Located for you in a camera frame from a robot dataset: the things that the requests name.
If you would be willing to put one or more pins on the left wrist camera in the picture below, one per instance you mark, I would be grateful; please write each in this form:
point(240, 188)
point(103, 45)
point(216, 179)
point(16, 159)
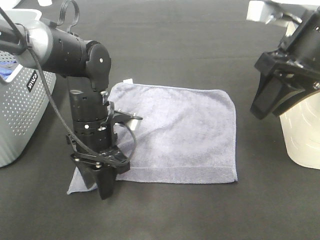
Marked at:
point(131, 120)

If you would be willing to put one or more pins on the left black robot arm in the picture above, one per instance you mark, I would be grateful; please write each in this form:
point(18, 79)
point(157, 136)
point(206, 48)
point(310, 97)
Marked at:
point(86, 64)

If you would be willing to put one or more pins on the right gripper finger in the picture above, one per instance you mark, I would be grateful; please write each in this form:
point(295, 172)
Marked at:
point(292, 101)
point(267, 96)

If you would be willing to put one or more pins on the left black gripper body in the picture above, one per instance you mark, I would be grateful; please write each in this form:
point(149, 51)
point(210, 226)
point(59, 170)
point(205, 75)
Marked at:
point(111, 158)

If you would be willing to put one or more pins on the white laundry basket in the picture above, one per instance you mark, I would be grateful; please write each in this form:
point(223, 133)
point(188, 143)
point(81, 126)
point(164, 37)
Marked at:
point(301, 124)

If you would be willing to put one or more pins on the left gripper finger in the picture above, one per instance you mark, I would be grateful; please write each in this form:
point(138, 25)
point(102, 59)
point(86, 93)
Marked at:
point(105, 178)
point(88, 174)

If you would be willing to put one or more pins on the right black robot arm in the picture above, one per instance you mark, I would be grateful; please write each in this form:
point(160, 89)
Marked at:
point(286, 44)

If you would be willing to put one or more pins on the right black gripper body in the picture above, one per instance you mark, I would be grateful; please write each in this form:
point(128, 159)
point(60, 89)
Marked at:
point(299, 71)

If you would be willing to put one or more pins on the grey perforated laundry basket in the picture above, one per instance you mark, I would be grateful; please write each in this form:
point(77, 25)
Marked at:
point(23, 101)

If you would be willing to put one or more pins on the blue towel in basket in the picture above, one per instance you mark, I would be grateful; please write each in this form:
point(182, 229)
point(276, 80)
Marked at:
point(7, 68)

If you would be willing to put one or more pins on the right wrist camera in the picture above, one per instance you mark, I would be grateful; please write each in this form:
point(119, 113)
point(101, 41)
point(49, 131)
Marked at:
point(274, 12)

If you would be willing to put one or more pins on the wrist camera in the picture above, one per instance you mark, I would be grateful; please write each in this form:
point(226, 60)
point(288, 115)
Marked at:
point(274, 12)
point(131, 120)

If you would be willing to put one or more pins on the white cylinder at table edge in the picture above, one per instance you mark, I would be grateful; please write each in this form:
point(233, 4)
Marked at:
point(45, 3)

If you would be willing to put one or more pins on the grey-blue microfibre towel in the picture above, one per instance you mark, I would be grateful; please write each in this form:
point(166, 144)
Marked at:
point(186, 136)

